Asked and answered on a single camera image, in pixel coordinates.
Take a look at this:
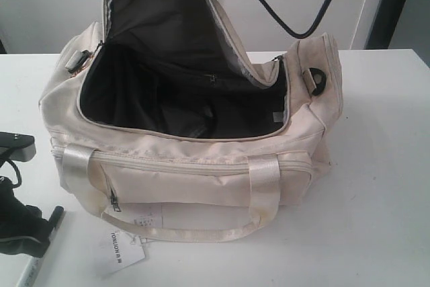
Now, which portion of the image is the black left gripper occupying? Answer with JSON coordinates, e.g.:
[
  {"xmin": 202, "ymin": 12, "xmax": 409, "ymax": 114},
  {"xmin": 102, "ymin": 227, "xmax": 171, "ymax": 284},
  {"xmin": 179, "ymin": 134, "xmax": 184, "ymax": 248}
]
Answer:
[{"xmin": 1, "ymin": 176, "xmax": 57, "ymax": 259}]

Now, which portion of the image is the white marker black cap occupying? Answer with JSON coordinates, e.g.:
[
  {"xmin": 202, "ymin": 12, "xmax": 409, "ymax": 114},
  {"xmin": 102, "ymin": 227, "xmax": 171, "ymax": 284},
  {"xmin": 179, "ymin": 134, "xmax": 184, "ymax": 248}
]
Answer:
[{"xmin": 16, "ymin": 206, "xmax": 65, "ymax": 286}]

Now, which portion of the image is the cream fabric duffel bag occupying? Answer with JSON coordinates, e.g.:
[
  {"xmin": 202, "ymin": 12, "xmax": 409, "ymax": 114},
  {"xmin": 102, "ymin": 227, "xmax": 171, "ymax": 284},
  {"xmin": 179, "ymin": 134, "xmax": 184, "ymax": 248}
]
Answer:
[{"xmin": 39, "ymin": 0, "xmax": 343, "ymax": 243}]

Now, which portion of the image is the white paper hang tag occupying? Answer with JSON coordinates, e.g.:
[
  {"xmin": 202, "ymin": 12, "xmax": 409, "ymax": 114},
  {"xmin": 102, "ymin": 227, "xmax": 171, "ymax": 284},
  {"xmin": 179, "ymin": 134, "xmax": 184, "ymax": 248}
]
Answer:
[{"xmin": 92, "ymin": 229, "xmax": 146, "ymax": 277}]

